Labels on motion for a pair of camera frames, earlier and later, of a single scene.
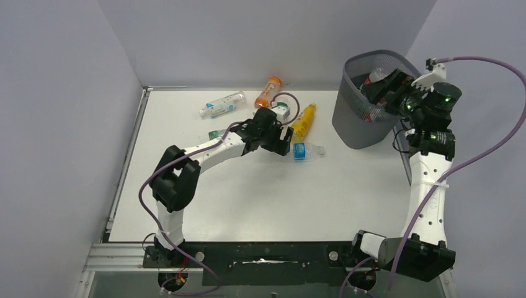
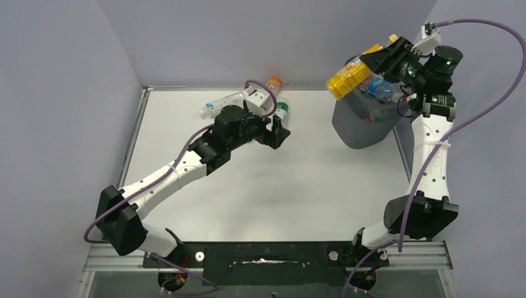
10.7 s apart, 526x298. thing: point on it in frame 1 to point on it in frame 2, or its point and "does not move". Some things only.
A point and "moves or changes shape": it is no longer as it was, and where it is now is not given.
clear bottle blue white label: (224, 105) does not move
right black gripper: (395, 82) to (387, 59)
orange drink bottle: (270, 91) does not move
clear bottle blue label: (306, 151) moves or changes shape
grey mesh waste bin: (357, 123) does not move
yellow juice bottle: (302, 125) to (355, 74)
